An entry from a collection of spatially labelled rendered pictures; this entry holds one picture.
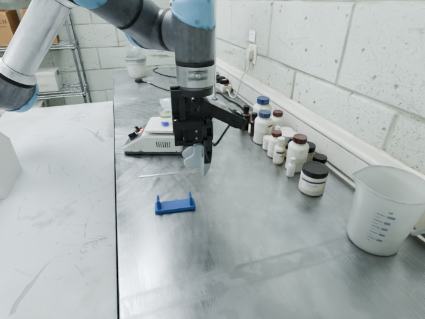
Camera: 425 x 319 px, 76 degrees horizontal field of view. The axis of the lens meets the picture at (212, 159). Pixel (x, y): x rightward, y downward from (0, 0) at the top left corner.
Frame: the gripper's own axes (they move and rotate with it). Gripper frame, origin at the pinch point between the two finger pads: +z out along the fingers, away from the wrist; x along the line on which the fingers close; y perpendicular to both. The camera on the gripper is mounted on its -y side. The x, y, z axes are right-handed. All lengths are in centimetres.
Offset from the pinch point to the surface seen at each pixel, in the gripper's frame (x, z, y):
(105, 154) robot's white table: -31.4, 10.6, 29.4
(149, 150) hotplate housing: -28.4, 8.9, 14.5
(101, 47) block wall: -272, 10, 67
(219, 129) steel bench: -44.4, 10.3, -12.6
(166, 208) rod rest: 1.2, 9.5, 10.3
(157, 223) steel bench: 5.1, 10.5, 12.5
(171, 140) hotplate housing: -26.8, 5.0, 7.0
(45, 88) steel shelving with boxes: -234, 41, 119
